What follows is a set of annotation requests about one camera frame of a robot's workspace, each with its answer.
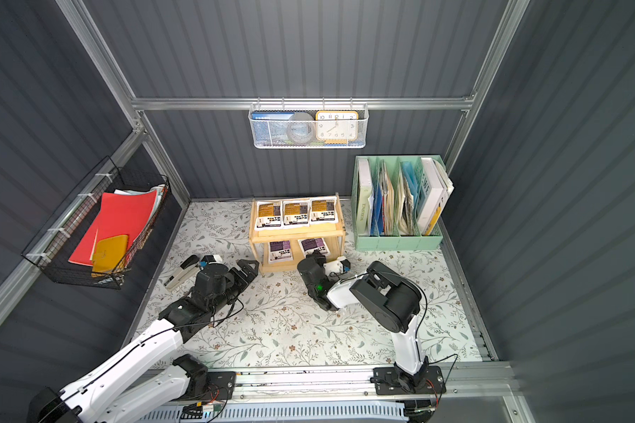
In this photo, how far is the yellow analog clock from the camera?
2.92 feet

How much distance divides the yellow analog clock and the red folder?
22.4 inches

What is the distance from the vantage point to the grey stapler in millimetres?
930

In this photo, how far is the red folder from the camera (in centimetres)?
69

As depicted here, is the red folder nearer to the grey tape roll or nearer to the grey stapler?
the grey stapler

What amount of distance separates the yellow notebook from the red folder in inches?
0.5
